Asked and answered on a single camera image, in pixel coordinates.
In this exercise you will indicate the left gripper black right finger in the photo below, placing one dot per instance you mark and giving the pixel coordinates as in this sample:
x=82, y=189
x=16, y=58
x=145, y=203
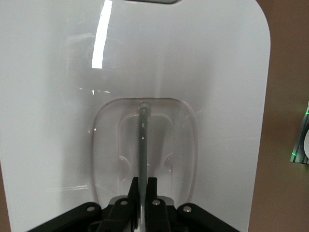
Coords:
x=157, y=212

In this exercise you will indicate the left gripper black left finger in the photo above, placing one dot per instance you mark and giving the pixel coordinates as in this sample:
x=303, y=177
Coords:
x=123, y=212

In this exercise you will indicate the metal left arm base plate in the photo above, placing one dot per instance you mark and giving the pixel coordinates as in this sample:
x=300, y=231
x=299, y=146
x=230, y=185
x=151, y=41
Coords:
x=298, y=145

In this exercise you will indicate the white box lid grey latches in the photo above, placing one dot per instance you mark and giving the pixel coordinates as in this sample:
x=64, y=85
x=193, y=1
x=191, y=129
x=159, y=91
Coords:
x=169, y=60

